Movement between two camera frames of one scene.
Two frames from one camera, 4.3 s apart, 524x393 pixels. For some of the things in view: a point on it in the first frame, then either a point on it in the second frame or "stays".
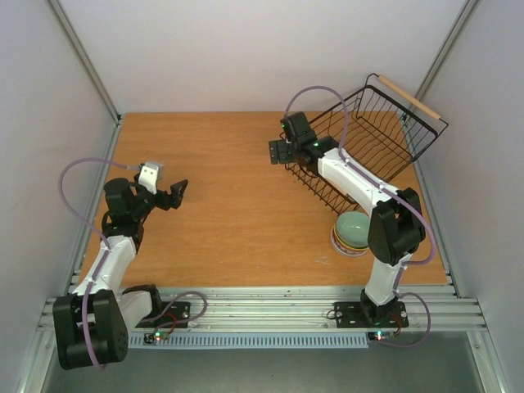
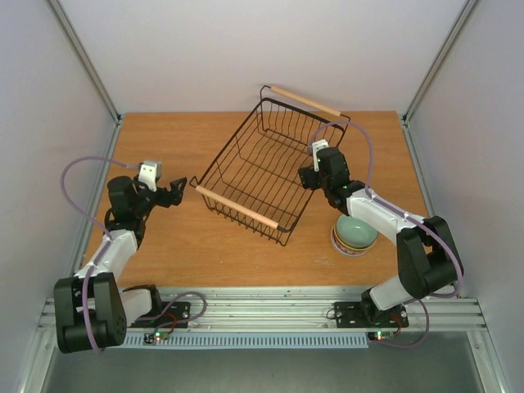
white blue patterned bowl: x=343 y=249 stays
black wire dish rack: x=378 y=128 to x=252 y=174
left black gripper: x=176 y=196 stays
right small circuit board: x=380 y=335 stays
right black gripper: x=280 y=151 to x=308 y=177
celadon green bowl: x=353 y=228 stays
